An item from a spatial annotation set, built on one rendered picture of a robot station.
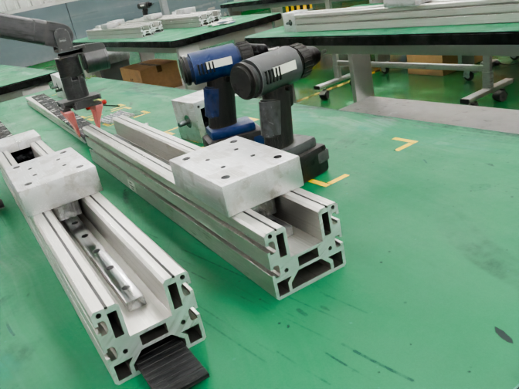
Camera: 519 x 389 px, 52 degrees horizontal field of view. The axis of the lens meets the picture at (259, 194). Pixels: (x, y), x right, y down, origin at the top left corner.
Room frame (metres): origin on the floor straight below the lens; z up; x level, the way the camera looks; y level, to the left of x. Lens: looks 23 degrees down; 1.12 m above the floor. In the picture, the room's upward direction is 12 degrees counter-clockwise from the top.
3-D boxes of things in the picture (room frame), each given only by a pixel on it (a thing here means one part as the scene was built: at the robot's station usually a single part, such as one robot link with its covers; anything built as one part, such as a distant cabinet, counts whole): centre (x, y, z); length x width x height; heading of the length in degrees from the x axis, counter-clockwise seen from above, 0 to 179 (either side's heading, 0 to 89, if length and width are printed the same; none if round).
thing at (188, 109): (1.24, 0.10, 0.83); 0.11 x 0.10 x 0.10; 123
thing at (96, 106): (1.41, 0.39, 0.85); 0.07 x 0.07 x 0.09; 27
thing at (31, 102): (1.85, 0.63, 0.79); 0.96 x 0.04 x 0.03; 27
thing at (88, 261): (0.80, 0.31, 0.82); 0.80 x 0.10 x 0.09; 27
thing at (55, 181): (0.80, 0.31, 0.87); 0.16 x 0.11 x 0.07; 27
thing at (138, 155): (0.89, 0.14, 0.82); 0.80 x 0.10 x 0.09; 27
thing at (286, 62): (0.88, -0.08, 0.89); 0.20 x 0.08 x 0.22; 129
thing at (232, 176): (0.66, 0.03, 0.87); 0.16 x 0.11 x 0.07; 27
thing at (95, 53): (1.43, 0.37, 1.01); 0.12 x 0.09 x 0.12; 114
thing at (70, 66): (1.41, 0.40, 0.98); 0.07 x 0.06 x 0.07; 114
